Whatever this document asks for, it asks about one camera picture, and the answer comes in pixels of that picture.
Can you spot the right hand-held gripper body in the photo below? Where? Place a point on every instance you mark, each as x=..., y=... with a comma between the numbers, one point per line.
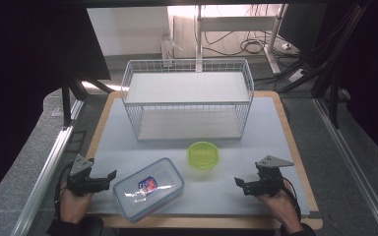
x=267, y=182

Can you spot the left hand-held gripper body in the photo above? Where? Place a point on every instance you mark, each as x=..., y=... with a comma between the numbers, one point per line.
x=80, y=183

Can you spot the clear rectangular food container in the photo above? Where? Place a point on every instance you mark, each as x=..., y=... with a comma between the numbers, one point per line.
x=148, y=189

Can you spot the green round plastic container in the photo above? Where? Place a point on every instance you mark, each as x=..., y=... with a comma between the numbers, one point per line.
x=203, y=155

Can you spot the person's left hand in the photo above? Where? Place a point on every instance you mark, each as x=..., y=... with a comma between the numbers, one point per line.
x=74, y=206

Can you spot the person's right hand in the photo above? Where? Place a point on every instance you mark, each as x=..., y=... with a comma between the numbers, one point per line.
x=280, y=209

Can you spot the grey table mat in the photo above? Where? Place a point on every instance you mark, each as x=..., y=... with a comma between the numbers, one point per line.
x=229, y=196

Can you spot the black metal stand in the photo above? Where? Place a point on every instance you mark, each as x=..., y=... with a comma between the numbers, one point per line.
x=334, y=78
x=67, y=98

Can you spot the white power strip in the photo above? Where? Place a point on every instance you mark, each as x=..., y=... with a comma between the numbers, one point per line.
x=297, y=75

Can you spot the clear plastic bottle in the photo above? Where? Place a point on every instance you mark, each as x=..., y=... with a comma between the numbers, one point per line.
x=167, y=49

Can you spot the dark monitor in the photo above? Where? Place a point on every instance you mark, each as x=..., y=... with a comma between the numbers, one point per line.
x=302, y=26

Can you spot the aluminium rail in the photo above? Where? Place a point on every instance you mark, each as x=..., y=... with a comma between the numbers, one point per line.
x=351, y=157
x=46, y=170

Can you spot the white desk frame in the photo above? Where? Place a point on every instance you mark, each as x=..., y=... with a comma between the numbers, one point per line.
x=236, y=23

